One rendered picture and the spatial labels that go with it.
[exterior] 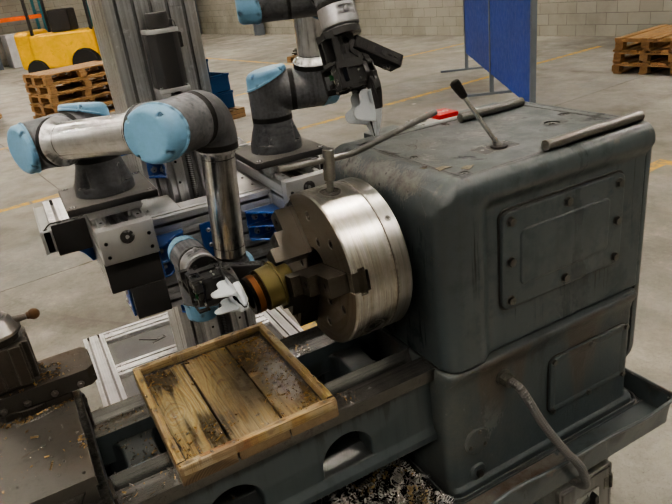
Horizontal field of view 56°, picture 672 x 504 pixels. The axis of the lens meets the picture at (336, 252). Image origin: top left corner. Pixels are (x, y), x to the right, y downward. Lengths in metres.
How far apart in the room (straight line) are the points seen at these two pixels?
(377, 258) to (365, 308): 0.09
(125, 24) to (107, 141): 0.53
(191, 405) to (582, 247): 0.86
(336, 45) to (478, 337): 0.62
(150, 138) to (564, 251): 0.86
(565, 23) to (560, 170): 11.91
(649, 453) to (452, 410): 1.25
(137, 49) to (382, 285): 1.04
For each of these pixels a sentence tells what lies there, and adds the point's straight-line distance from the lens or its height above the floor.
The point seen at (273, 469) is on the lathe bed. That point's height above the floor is 0.79.
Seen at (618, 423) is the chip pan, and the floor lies 0.54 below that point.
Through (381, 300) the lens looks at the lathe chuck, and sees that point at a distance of 1.16.
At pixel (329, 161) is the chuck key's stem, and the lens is 1.16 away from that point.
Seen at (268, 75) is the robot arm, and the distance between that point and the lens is 1.78.
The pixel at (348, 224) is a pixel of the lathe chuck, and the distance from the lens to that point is 1.13.
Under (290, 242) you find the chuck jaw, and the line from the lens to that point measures 1.24.
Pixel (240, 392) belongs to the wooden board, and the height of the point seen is 0.88.
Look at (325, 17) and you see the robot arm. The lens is 1.26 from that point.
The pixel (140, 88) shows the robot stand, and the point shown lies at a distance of 1.88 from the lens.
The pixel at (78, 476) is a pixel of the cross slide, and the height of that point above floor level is 0.97.
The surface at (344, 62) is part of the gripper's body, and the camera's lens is 1.22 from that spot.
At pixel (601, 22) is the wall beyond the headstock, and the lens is 12.75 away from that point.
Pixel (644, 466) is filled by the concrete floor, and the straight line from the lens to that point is 2.43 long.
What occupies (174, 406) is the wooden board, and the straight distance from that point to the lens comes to 1.29.
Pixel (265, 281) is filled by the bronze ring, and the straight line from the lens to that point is 1.18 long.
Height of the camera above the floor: 1.62
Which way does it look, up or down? 24 degrees down
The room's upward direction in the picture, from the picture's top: 7 degrees counter-clockwise
